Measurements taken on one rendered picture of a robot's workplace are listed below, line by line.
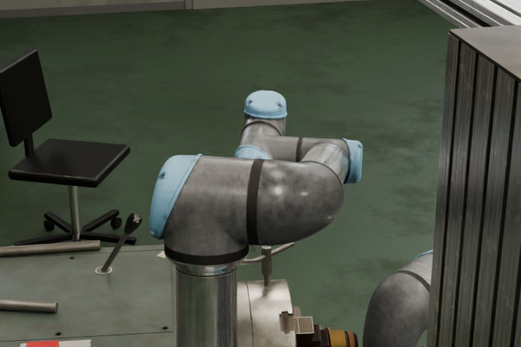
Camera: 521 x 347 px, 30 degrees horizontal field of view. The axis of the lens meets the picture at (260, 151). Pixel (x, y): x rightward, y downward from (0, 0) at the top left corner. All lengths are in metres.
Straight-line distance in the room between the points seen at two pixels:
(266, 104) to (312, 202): 0.49
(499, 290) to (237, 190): 0.40
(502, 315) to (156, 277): 1.24
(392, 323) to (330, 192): 0.49
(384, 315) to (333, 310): 2.67
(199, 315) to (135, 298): 0.74
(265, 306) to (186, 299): 0.75
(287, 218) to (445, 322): 0.25
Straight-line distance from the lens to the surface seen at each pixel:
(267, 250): 2.09
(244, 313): 2.05
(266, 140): 1.66
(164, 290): 2.07
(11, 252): 2.26
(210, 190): 1.25
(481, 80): 0.98
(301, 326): 2.06
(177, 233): 1.28
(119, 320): 1.99
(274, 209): 1.24
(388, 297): 1.74
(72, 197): 4.84
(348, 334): 2.19
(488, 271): 1.01
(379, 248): 4.94
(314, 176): 1.28
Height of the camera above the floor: 2.30
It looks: 22 degrees down
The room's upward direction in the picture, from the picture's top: straight up
